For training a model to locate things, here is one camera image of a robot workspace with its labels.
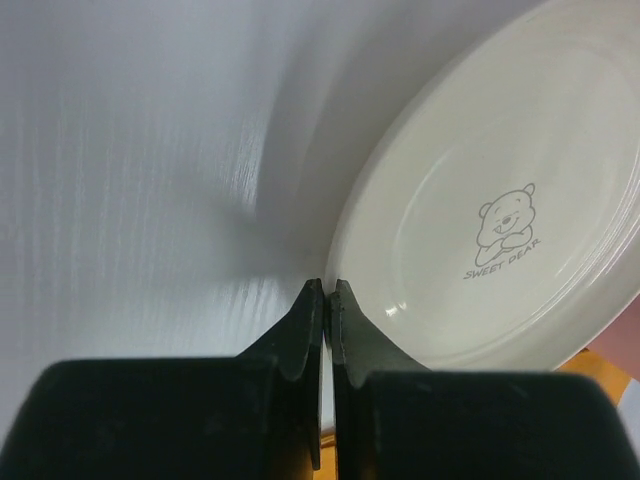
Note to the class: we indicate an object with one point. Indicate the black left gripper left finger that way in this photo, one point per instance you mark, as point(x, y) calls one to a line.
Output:
point(252, 416)

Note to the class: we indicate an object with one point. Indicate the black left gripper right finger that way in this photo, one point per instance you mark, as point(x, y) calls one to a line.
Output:
point(396, 419)

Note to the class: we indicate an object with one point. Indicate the cream round plate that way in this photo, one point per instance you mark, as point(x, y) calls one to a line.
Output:
point(496, 224)

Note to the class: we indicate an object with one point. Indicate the pink plastic cup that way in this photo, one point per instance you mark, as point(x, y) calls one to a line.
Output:
point(619, 343)

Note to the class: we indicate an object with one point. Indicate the orange cartoon print cloth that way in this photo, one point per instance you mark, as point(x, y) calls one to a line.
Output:
point(609, 377)

